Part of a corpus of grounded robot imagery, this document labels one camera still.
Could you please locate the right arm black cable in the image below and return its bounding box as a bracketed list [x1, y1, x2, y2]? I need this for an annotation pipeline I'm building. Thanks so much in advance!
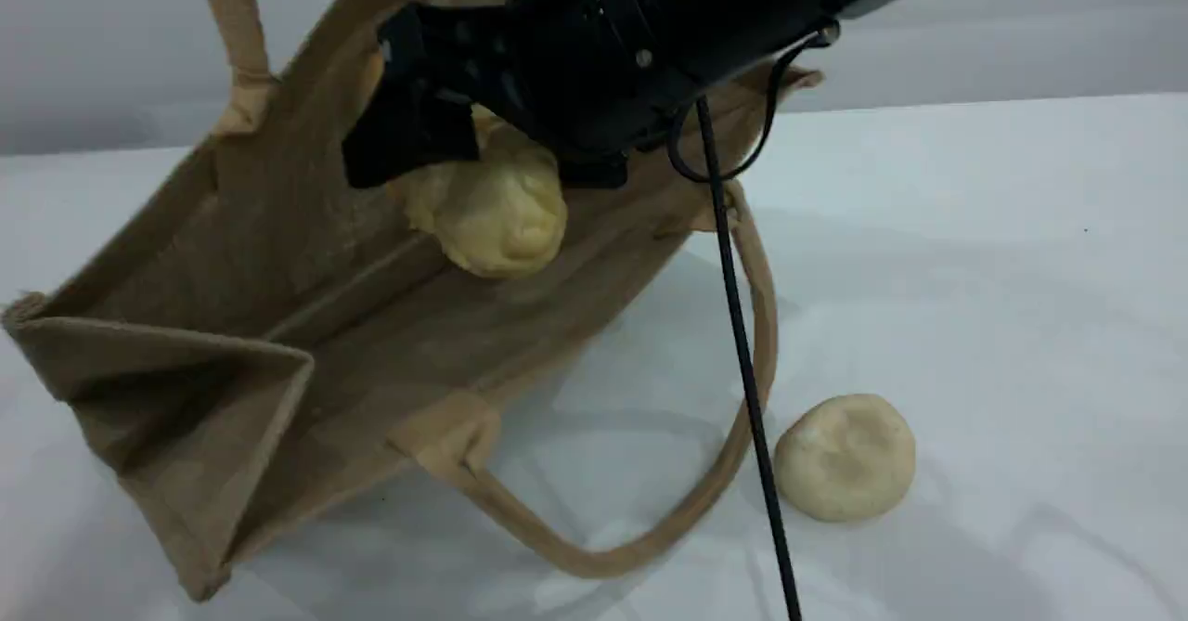
[666, 22, 841, 621]

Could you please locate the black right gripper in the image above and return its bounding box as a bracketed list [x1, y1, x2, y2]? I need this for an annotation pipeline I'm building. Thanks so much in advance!
[342, 0, 716, 190]

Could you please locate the long orange striped bread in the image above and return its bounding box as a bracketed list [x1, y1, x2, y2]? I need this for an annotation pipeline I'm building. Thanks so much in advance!
[390, 106, 569, 280]

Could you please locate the brown jute tote bag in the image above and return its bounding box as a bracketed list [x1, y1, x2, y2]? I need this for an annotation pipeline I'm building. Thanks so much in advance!
[0, 0, 827, 603]

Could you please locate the round pale egg yolk pastry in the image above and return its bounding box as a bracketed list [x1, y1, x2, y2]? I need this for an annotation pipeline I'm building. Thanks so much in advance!
[773, 394, 918, 523]

